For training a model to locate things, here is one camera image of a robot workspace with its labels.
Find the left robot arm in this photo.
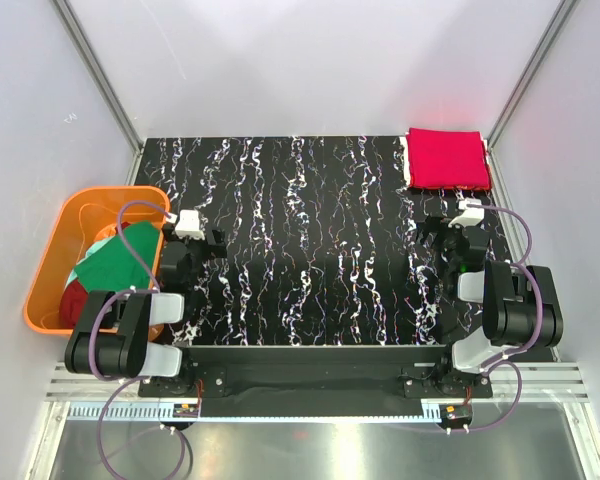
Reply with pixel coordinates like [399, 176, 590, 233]
[64, 229, 227, 396]

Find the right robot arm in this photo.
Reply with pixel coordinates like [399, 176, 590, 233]
[417, 217, 564, 397]

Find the folded red t shirt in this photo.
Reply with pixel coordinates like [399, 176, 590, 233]
[407, 127, 492, 191]

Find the black marbled table mat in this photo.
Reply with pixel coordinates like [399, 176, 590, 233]
[135, 136, 482, 346]

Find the orange plastic bin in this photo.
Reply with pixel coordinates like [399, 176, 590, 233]
[23, 186, 171, 337]

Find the dark red t shirt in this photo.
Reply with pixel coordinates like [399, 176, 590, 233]
[59, 279, 89, 329]

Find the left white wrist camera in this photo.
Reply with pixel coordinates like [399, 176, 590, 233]
[174, 210, 205, 241]

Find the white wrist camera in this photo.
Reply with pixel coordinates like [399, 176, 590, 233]
[449, 199, 484, 228]
[174, 210, 205, 241]

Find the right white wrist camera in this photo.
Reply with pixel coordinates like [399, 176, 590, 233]
[449, 199, 484, 228]

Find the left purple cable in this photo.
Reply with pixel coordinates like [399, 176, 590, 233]
[88, 199, 193, 477]

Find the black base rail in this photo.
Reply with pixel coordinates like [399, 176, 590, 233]
[139, 346, 493, 421]

